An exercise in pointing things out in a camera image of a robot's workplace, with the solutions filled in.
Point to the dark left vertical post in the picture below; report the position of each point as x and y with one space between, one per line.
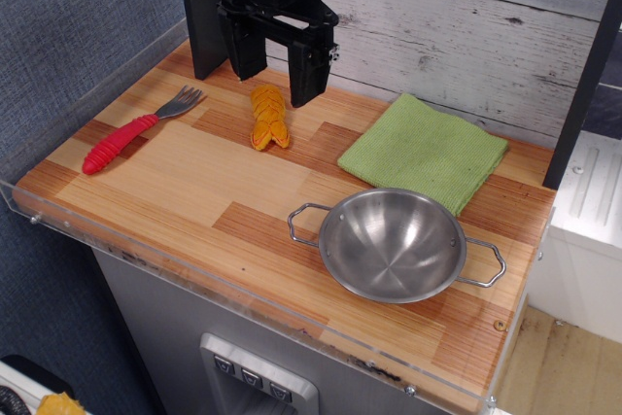
207 46

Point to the yellow object bottom left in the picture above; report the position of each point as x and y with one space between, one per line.
59 404

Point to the dark right vertical post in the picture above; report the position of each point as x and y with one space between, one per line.
584 93

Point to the dark vertical post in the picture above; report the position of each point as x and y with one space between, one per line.
207 46
584 93

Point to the white tray bottom left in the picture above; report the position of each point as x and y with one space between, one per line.
28 390

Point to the steel bowl with wire handles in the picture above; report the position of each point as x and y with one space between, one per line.
396 246

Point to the green folded cloth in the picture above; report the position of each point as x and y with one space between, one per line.
414 147

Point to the white toy sink unit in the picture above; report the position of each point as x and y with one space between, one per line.
576 276

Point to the orange plush lobster tail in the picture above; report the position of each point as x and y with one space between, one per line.
269 111

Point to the fork with red handle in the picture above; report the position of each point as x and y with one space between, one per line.
107 149

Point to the clear acrylic edge guard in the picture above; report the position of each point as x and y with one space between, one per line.
192 202

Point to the silver dispenser button panel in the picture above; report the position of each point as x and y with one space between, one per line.
244 383

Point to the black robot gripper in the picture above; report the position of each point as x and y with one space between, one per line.
305 27

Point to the grey toy fridge cabinet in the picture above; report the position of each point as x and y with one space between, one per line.
166 322

